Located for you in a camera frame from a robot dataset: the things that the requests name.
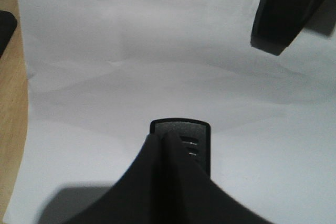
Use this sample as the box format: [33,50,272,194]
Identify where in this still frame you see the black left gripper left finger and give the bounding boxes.
[66,134,168,223]

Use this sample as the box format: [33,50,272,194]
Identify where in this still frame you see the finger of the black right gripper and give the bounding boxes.
[250,0,335,56]

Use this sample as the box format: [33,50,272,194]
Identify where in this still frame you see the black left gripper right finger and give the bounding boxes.
[162,132,269,223]

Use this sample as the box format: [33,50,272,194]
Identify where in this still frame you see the black computer monitor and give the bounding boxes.
[0,10,17,56]

